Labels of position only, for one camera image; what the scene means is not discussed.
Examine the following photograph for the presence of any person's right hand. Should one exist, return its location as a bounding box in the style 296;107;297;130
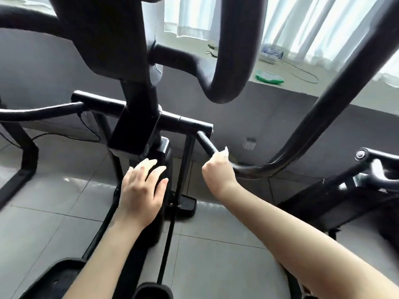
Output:
201;146;241;201

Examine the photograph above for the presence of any person's right forearm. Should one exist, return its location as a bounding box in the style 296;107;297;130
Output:
215;182;399;299

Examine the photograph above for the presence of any person's left forearm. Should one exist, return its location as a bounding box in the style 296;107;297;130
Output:
62;218;150;299

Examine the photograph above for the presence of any person's left hand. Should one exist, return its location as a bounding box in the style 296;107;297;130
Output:
115;158;170;231

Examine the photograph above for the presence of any white curtain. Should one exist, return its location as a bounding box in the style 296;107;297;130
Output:
163;0;399;88

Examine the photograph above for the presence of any black socket cable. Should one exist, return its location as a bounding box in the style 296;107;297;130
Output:
0;110;103;148

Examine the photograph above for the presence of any white green wet wipes pack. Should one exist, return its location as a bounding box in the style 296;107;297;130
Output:
255;71;285;86

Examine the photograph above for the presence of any blue wipes pack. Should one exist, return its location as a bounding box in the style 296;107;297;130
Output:
262;44;285;60

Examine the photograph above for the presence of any grey cable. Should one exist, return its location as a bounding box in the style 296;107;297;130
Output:
259;56;320;85

